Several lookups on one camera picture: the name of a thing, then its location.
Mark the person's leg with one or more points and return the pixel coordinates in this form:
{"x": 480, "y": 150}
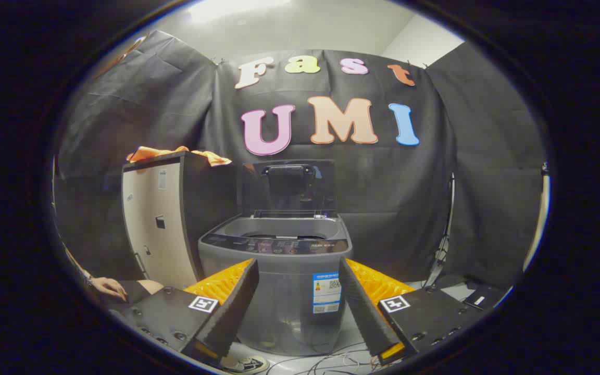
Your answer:
{"x": 146, "y": 287}

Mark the dark washing machine lid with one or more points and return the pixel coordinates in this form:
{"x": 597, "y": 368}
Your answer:
{"x": 289, "y": 187}

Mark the person's black and white sneaker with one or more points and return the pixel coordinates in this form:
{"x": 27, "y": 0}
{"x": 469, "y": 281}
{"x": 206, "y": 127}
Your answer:
{"x": 247, "y": 364}

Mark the flat black box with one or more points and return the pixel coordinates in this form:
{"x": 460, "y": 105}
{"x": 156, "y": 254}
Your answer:
{"x": 479, "y": 298}

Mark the orange shirt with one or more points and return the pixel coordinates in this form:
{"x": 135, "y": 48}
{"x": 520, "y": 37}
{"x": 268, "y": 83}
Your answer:
{"x": 146, "y": 153}

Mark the black backdrop cloth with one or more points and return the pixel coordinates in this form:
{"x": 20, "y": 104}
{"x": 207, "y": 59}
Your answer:
{"x": 383, "y": 182}

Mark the grey washing machine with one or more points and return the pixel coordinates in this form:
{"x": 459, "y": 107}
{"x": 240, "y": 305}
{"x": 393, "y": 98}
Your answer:
{"x": 289, "y": 291}

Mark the black light stand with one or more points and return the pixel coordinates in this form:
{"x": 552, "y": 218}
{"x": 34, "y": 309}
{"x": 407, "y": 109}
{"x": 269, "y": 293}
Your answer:
{"x": 445, "y": 234}

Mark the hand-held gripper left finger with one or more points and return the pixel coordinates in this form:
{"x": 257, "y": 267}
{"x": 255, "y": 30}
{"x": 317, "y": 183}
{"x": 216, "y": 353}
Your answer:
{"x": 233, "y": 312}

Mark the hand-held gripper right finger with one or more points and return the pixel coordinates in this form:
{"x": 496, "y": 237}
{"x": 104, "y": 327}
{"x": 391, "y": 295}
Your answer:
{"x": 365, "y": 312}

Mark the black and beige cabinet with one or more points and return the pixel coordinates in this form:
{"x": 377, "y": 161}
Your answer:
{"x": 154, "y": 224}

